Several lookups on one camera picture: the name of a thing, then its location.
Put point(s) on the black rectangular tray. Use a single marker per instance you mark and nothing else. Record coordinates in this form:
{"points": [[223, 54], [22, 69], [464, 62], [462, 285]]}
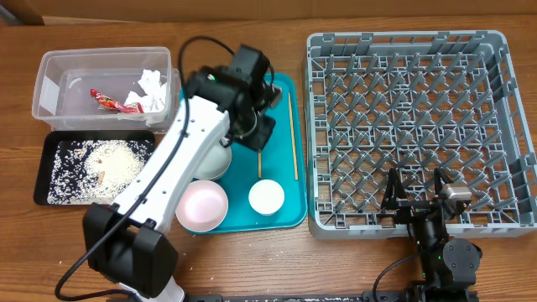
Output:
{"points": [[53, 139]]}

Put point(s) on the grey bowl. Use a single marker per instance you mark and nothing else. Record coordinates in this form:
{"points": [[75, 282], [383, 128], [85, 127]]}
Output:
{"points": [[215, 164]]}

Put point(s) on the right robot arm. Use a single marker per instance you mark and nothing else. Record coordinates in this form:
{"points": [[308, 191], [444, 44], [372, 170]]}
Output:
{"points": [[448, 265]]}

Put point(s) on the white rice grains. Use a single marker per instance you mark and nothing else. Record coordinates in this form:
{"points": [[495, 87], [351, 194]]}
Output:
{"points": [[90, 171]]}

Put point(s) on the grey dishwasher rack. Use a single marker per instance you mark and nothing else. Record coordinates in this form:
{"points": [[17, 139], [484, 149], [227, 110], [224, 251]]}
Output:
{"points": [[415, 102]]}

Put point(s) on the teal serving tray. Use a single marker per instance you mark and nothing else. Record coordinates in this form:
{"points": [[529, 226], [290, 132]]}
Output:
{"points": [[277, 160]]}

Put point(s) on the white napkin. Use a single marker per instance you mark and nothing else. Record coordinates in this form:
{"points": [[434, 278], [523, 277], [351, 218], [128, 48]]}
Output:
{"points": [[153, 101]]}

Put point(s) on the white cup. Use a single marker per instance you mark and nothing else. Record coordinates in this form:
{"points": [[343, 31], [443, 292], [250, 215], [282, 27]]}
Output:
{"points": [[266, 197]]}

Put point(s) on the small pink plate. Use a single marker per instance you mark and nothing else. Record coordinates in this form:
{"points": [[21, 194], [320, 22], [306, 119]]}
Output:
{"points": [[203, 206]]}

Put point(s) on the clear plastic waste bin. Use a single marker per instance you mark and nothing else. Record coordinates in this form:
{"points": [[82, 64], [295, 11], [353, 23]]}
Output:
{"points": [[62, 87]]}

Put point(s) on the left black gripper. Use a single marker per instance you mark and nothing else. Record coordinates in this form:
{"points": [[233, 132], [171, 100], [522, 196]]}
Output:
{"points": [[258, 137]]}

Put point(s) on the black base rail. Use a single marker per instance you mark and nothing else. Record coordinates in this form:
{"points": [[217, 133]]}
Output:
{"points": [[366, 296]]}

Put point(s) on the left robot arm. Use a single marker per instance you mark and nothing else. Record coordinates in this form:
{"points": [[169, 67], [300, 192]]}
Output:
{"points": [[125, 241]]}

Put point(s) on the right wooden chopstick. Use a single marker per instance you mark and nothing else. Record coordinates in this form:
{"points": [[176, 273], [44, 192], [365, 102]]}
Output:
{"points": [[292, 135]]}

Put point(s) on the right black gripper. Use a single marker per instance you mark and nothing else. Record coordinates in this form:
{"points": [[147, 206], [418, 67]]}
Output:
{"points": [[394, 195]]}

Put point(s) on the red snack wrapper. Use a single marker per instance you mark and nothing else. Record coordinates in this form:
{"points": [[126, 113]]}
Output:
{"points": [[110, 104]]}

